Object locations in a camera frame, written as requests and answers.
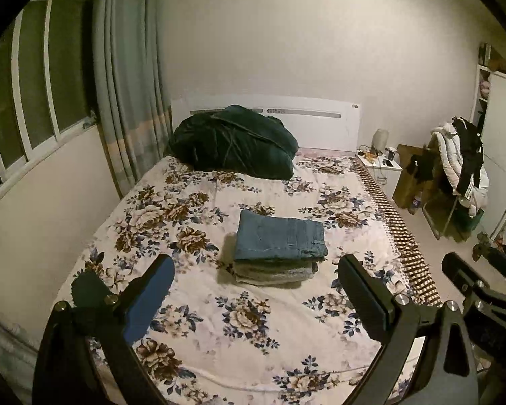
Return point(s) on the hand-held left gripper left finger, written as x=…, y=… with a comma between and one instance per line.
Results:
x=147, y=299

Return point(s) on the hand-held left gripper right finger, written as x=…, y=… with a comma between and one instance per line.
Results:
x=364, y=299

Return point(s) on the blue jeans pants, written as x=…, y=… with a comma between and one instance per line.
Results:
x=278, y=236

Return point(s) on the dark floor object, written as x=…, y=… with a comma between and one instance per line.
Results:
x=480, y=244

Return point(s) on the green storage box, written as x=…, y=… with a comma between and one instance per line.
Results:
x=474, y=220

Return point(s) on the brown checked bed cover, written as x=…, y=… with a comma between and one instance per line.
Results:
x=409, y=244

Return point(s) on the dark cloth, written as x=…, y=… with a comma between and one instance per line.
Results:
x=88, y=289

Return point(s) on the plastic bottle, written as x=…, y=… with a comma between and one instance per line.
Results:
x=415, y=206

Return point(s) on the stack of folded grey clothes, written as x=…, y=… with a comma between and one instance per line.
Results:
x=274, y=273

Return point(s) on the floral bed sheet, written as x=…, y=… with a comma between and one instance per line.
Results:
x=236, y=337

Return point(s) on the tall brown cardboard box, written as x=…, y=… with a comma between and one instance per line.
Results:
x=405, y=190

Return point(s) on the black garment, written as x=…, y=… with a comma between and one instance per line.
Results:
x=421, y=164

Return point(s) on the black striped track clothing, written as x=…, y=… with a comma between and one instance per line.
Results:
x=470, y=156

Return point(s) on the white nightstand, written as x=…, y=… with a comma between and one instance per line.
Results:
x=388, y=181

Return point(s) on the white puffer jacket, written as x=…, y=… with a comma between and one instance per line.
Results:
x=447, y=152

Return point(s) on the white wardrobe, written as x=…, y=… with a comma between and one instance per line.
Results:
x=504, y=135

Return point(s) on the black phone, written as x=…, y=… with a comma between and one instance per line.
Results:
x=388, y=163

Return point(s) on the beige table lamp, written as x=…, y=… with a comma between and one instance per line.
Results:
x=380, y=141

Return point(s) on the white bed headboard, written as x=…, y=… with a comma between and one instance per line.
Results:
x=320, y=130

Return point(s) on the dark green duvet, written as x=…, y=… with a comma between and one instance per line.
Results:
x=236, y=143

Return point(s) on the clutter atop wardrobe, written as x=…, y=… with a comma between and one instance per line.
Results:
x=499, y=61

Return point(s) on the grey-blue curtain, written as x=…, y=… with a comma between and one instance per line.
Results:
x=130, y=71

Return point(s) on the white framed window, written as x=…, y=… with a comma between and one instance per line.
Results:
x=33, y=93

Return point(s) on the metal frame chair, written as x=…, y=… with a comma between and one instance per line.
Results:
x=440, y=219

